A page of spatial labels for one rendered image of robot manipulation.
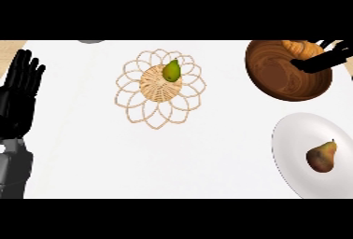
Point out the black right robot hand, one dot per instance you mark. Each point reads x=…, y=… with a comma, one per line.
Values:
x=324, y=61

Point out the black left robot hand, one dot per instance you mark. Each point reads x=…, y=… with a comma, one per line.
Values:
x=17, y=99

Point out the golden brown croissant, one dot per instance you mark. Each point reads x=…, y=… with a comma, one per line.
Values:
x=300, y=48

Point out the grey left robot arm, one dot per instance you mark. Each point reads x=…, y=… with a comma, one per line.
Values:
x=14, y=168

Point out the brown wooden bowl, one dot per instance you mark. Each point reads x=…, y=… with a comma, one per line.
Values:
x=280, y=77

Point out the white plate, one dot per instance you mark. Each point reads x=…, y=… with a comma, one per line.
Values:
x=299, y=146

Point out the grey rounded object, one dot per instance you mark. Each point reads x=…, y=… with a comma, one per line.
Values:
x=91, y=41

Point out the brown russet pear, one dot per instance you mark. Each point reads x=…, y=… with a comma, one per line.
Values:
x=321, y=157

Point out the wicker flower-shaped placemat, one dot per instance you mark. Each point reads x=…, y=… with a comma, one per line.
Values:
x=159, y=90

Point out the green pear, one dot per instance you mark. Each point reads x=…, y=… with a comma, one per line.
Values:
x=172, y=72

